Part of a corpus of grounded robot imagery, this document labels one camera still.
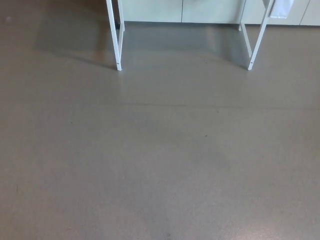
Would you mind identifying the white desk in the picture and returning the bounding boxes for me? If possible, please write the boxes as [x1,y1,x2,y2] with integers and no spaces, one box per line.
[105,0,276,72]

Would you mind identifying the low white cabinet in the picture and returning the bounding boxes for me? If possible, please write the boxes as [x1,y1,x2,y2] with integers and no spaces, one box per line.
[116,0,320,26]

